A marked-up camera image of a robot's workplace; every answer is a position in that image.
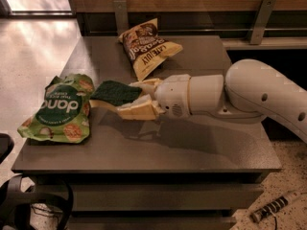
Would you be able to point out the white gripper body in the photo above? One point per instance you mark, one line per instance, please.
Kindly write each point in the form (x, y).
(173, 94)

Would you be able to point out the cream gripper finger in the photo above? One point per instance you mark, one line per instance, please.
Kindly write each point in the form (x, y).
(148, 86)
(143, 109)

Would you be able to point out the green and yellow sponge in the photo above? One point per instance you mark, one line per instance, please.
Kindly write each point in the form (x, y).
(110, 94)

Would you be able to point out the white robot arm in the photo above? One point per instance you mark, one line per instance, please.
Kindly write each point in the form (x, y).
(249, 92)

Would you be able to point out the brown and cream chip bag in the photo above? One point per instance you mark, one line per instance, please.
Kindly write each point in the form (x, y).
(145, 49)

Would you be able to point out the green rice chip bag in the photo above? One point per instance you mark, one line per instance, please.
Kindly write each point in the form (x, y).
(63, 115)

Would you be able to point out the grey drawer cabinet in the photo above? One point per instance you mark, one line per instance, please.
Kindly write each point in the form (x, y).
(166, 173)

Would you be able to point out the black round object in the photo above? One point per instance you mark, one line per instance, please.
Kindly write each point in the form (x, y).
(6, 146)

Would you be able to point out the white power strip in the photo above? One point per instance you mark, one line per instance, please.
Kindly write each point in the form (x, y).
(275, 206)

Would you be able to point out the black chair base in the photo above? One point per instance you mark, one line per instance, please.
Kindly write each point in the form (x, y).
(15, 205)

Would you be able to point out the left metal bracket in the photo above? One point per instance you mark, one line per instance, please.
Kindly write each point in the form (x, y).
(121, 15)

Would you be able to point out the metal bracket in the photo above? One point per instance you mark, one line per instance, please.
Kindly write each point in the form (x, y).
(121, 15)
(260, 22)

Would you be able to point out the right metal bracket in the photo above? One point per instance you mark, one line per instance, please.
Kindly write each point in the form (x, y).
(260, 22)

